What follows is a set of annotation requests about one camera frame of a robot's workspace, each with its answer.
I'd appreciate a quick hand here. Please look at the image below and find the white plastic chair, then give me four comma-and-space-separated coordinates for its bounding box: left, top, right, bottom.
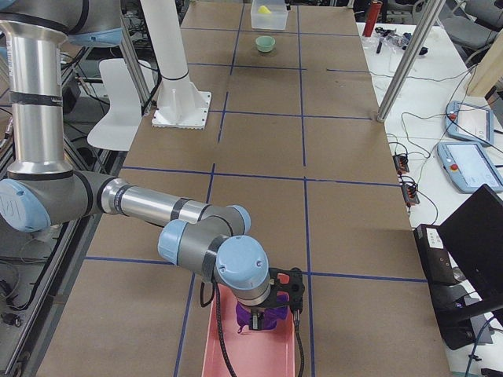
87, 58, 143, 152

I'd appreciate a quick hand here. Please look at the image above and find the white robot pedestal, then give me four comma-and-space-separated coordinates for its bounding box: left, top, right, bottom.
141, 0, 211, 130

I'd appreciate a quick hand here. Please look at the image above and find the purple cloth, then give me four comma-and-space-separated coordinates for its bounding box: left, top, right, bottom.
236, 302, 288, 334

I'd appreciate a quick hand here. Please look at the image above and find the yellow plastic cup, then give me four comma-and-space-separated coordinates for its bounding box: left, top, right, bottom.
257, 5, 272, 15

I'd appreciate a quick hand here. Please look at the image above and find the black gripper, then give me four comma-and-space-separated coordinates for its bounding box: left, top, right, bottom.
247, 306, 270, 331

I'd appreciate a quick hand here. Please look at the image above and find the black box device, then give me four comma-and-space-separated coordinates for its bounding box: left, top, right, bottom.
413, 224, 458, 286

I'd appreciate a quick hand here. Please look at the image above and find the near teach pendant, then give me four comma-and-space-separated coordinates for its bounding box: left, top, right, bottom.
437, 141, 502, 193

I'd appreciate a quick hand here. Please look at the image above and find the black monitor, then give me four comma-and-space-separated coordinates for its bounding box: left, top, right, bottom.
438, 185, 502, 298

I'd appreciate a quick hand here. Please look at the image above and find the teach pendant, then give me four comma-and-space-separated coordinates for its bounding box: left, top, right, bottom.
437, 141, 502, 193
445, 101, 494, 146

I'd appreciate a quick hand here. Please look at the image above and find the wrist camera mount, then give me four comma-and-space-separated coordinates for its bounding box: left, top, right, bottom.
266, 267, 305, 329

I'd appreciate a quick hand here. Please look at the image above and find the pink plastic bin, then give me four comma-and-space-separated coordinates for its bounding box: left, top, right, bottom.
202, 286, 296, 376

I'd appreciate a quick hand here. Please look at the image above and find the far teach pendant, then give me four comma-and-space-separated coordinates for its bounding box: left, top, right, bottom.
445, 101, 494, 146

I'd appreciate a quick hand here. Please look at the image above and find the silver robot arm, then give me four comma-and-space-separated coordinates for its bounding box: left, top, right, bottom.
1, 1, 275, 331

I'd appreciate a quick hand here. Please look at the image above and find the red cylinder bottle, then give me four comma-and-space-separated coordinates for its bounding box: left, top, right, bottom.
362, 0, 383, 38

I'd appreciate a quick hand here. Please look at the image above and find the clear plastic box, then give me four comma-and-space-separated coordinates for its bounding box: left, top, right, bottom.
250, 0, 288, 31

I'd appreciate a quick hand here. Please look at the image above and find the green ceramic bowl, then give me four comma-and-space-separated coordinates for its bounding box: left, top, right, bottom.
255, 35, 276, 53

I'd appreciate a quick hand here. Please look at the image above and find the aluminium frame post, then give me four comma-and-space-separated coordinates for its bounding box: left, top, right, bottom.
376, 0, 446, 123

